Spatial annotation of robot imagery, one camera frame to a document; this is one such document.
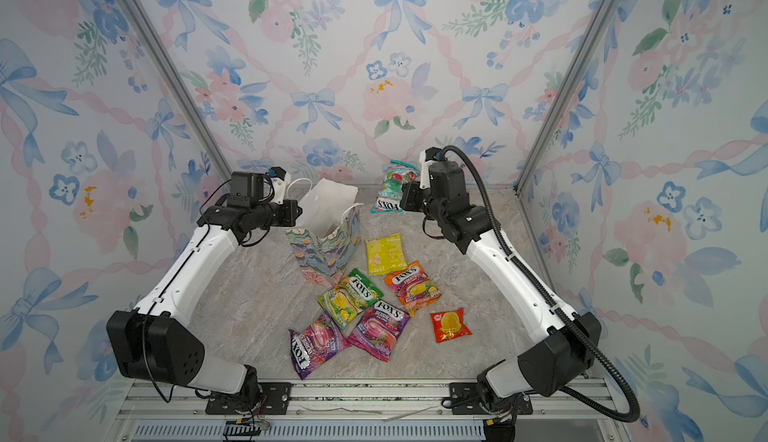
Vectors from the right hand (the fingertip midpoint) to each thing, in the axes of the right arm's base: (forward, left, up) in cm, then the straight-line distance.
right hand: (403, 183), depth 74 cm
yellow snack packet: (-1, +5, -32) cm, 32 cm away
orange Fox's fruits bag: (-13, -4, -31) cm, 34 cm away
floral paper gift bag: (-11, +19, -8) cm, 23 cm away
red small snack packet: (-23, -14, -33) cm, 43 cm away
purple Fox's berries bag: (-25, +6, -31) cm, 41 cm away
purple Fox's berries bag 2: (-30, +23, -31) cm, 48 cm away
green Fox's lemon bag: (-17, +15, -31) cm, 38 cm away
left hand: (0, +27, -8) cm, 29 cm away
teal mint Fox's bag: (+2, +1, +1) cm, 3 cm away
